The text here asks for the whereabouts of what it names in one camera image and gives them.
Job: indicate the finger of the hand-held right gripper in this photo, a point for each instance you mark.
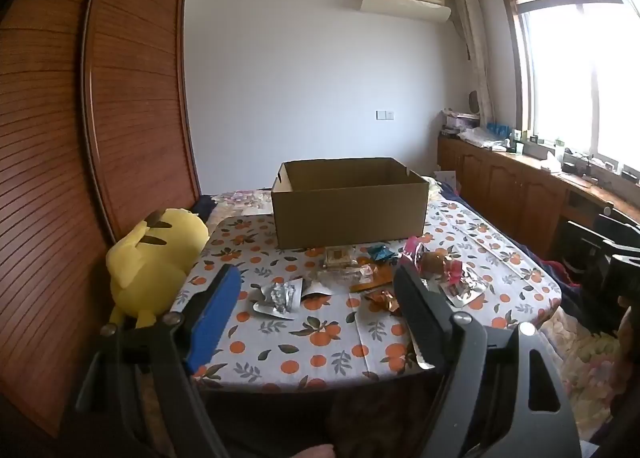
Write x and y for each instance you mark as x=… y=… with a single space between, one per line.
x=620 y=228

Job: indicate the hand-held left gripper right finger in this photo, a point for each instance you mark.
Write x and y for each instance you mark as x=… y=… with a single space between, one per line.
x=420 y=308

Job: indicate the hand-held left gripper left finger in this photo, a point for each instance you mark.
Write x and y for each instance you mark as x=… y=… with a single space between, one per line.
x=220 y=318

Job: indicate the golden crinkled wrapper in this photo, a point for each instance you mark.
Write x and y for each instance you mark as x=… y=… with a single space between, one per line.
x=382 y=302

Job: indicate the silver pink snack packet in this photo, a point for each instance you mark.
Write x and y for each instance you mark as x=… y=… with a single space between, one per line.
x=465 y=288

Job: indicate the brown round snack packet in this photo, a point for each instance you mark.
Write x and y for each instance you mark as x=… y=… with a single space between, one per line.
x=436 y=260

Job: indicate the orange snack packet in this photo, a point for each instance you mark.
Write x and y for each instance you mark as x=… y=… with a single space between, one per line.
x=372 y=280

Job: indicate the crinkled silver foil packet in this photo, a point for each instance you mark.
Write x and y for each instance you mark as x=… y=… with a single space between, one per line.
x=280 y=298

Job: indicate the teal snack packet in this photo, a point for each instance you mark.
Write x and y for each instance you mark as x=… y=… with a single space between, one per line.
x=380 y=253

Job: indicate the clear brown snack packet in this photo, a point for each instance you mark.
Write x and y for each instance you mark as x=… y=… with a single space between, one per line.
x=340 y=258

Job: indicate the brown cardboard box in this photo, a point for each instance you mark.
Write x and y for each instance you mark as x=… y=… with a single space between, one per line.
x=350 y=218

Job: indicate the black chair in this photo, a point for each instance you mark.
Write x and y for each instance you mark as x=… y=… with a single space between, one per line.
x=582 y=253

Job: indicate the tissue box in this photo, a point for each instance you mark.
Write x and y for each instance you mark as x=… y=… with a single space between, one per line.
x=552 y=164

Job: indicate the yellow plush toy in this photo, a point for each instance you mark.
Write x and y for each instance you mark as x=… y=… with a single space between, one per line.
x=145 y=258

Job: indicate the dark blue cloth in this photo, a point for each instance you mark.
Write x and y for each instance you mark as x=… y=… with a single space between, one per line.
x=204 y=205

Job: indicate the wooden sideboard cabinet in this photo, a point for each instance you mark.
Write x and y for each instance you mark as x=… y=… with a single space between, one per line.
x=500 y=188

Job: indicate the white paper bag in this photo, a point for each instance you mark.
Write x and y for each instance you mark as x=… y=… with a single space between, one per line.
x=446 y=179

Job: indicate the window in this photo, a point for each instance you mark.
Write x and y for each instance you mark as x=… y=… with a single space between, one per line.
x=565 y=78

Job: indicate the clear plastic bag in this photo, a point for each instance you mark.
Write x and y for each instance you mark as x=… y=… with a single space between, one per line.
x=482 y=138

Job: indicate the stack of pink boxes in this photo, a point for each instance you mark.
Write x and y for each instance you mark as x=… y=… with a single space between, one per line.
x=460 y=123

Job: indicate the round brown fan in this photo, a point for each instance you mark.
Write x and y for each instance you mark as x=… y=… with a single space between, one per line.
x=473 y=102

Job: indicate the wooden slatted wardrobe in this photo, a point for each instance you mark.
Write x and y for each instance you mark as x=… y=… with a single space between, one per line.
x=130 y=113

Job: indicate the patterned curtain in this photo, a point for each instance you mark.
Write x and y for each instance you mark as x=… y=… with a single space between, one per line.
x=475 y=38

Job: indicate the white wall switch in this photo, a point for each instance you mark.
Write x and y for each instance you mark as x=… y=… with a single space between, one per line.
x=384 y=114

